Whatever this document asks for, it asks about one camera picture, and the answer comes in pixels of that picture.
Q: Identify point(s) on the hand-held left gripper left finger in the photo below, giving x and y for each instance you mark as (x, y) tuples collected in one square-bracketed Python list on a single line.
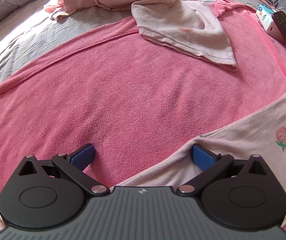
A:
[(83, 156)]

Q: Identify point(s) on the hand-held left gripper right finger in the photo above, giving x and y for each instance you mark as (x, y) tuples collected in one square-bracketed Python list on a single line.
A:
[(203, 158)]

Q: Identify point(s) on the light pink strawberry pants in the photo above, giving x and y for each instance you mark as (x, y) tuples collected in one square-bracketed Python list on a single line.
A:
[(245, 142)]

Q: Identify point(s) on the pink terry towel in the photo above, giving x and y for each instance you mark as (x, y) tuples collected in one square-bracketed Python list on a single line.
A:
[(108, 92)]

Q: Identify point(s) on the light pink strawberry shirt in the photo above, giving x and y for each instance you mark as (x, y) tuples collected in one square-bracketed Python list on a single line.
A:
[(183, 30)]

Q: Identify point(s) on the printed tissue pack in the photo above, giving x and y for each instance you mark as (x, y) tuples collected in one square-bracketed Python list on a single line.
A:
[(266, 18)]

